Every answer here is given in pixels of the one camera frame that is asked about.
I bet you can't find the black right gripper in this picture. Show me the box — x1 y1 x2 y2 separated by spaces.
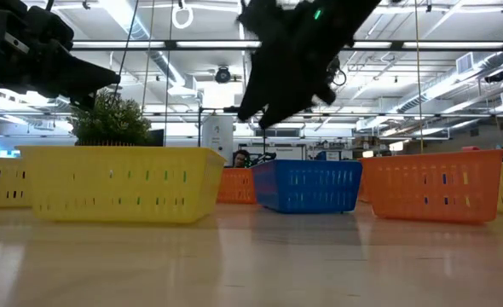
236 0 347 130

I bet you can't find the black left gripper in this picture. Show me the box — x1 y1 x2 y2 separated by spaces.
0 42 121 110

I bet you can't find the blue plastic basket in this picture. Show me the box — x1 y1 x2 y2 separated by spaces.
251 159 364 215

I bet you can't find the orange plastic basket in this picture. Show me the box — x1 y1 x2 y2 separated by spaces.
216 167 257 205
357 148 503 225

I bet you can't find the potted green plant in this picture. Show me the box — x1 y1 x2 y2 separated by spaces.
68 88 155 148

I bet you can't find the white cabinet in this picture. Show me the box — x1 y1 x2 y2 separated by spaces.
201 114 234 166

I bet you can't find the person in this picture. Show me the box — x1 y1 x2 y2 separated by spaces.
233 148 252 169

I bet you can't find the overhead light bar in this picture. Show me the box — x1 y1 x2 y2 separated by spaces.
70 39 503 53

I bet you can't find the black monitor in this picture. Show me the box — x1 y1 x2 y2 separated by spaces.
147 128 165 148

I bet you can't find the white ceiling air unit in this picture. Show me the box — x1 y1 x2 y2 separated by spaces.
455 51 487 74

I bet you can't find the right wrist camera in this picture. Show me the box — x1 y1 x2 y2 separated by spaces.
236 0 286 38

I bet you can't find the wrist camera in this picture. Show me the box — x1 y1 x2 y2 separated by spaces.
236 0 286 38
0 0 76 55

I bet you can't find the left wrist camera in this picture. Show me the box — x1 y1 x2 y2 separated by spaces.
0 0 76 55

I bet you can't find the white cable loop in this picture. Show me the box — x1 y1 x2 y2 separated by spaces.
171 0 194 30

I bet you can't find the yellow hanging rope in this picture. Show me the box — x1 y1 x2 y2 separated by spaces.
413 0 425 154

